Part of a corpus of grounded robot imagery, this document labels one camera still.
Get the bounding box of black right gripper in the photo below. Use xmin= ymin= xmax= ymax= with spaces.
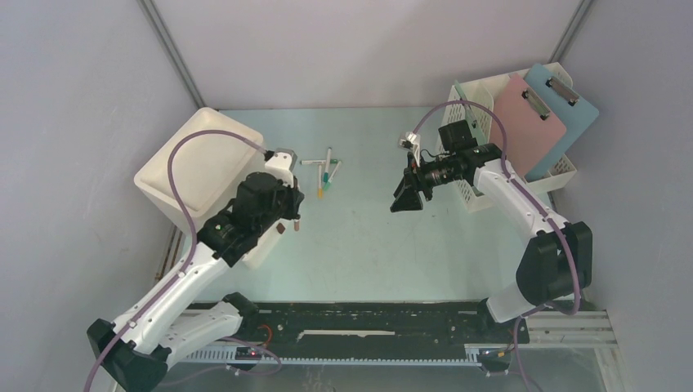
xmin=391 ymin=151 xmax=463 ymax=212

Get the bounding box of white marker yellow cap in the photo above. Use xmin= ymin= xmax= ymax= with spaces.
xmin=317 ymin=164 xmax=324 ymax=199

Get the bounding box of white marker teal tip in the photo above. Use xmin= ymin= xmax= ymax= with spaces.
xmin=323 ymin=147 xmax=332 ymax=183

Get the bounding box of white drawer cabinet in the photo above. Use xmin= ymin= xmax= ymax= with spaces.
xmin=134 ymin=108 xmax=266 ymax=236

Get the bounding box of white marker green tip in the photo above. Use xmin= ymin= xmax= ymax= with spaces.
xmin=323 ymin=161 xmax=342 ymax=191

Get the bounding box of green clipboard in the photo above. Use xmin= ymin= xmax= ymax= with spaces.
xmin=454 ymin=79 xmax=481 ymax=131

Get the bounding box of pink clipboard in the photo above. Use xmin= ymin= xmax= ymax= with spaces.
xmin=489 ymin=74 xmax=566 ymax=177

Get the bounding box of blue clipboard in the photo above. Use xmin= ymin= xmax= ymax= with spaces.
xmin=525 ymin=64 xmax=599 ymax=181

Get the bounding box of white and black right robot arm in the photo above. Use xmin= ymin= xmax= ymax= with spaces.
xmin=390 ymin=120 xmax=592 ymax=341

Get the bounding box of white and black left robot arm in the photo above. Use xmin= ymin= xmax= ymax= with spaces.
xmin=87 ymin=172 xmax=304 ymax=391

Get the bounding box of white marker green cap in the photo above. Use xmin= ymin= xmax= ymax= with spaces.
xmin=300 ymin=159 xmax=340 ymax=165

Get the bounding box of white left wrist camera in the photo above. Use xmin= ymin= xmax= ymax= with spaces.
xmin=265 ymin=149 xmax=297 ymax=188

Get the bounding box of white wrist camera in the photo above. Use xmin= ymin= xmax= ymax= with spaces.
xmin=397 ymin=131 xmax=421 ymax=167
xmin=265 ymin=149 xmax=297 ymax=188

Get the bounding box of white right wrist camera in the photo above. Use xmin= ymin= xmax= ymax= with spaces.
xmin=397 ymin=131 xmax=421 ymax=167

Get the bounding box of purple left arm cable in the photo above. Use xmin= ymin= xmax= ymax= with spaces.
xmin=82 ymin=129 xmax=269 ymax=392

